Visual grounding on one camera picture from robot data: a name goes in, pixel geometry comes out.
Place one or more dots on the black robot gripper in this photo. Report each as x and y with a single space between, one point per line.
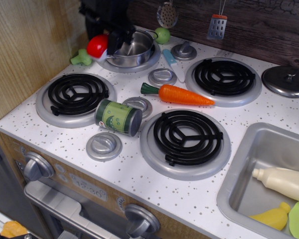
110 16

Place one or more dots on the red white toy sushi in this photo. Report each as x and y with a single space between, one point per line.
97 47

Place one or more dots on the small steel pot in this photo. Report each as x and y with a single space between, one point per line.
135 53

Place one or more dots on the back left stove burner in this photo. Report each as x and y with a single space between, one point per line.
154 58

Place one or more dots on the stove burner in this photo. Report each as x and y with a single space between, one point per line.
185 145
70 101
154 58
229 83

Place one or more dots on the green toy broccoli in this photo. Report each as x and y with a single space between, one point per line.
82 57

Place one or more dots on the green toy apple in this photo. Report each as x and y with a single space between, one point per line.
163 35

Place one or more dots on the hanging steel skimmer ladle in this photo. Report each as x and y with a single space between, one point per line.
167 14

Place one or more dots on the silver stove knob upper middle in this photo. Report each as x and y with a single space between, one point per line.
161 76

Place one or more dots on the silver stove knob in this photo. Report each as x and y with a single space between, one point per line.
161 76
184 52
104 147
140 103

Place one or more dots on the blue white toy knife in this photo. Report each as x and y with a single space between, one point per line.
174 65

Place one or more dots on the silver stove knob back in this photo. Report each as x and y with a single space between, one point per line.
184 52

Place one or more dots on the silver stove knob lower middle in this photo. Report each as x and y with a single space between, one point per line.
140 103

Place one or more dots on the orange toy carrot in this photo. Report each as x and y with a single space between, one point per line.
173 94

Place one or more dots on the green toy pea can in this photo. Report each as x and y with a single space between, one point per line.
118 117

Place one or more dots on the front left stove burner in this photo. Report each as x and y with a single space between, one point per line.
70 101

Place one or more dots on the hanging steel spatula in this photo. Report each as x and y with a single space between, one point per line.
217 24

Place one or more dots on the silver stove knob front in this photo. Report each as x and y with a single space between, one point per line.
104 147

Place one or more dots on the back right stove burner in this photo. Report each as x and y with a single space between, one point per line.
229 83

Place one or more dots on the front right stove burner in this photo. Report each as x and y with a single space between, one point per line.
185 145

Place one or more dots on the left oven dial knob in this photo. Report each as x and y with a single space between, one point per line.
37 167

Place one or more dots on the oven dial knob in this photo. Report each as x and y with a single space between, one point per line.
142 224
37 167

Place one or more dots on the steel pot lid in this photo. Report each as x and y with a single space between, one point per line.
282 80

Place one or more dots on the right oven dial knob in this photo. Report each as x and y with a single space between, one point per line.
142 224

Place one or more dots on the steel sink basin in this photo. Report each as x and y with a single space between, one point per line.
241 195

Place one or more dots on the orange object bottom left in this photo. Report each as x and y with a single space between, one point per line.
13 229

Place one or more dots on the cream toy squeeze bottle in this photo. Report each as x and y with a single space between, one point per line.
282 180

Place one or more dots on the silver oven door handle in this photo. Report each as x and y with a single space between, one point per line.
64 208

